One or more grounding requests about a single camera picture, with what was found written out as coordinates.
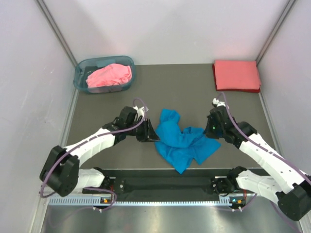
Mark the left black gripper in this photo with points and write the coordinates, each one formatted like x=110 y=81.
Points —
x=148 y=132

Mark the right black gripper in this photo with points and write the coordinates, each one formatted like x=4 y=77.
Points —
x=207 y=131

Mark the blue t shirt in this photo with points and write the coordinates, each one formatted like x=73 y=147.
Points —
x=180 y=147

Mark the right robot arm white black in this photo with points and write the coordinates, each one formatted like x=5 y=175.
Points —
x=284 y=185

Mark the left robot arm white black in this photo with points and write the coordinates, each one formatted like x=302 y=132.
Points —
x=62 y=170

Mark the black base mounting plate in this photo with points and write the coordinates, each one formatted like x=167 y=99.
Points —
x=169 y=185

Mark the folded coral pink t shirt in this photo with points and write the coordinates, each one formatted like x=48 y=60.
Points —
x=237 y=74

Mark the folded dark red t shirt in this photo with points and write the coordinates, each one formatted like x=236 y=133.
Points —
x=236 y=90

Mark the pink crumpled t shirt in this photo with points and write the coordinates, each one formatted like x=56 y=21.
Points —
x=112 y=74

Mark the teal plastic basket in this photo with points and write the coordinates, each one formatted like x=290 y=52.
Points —
x=88 y=66

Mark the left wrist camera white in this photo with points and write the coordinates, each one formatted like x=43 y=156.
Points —
x=140 y=112

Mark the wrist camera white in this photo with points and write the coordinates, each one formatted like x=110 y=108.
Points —
x=217 y=103
x=140 y=112

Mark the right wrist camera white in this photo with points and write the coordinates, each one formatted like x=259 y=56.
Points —
x=217 y=103

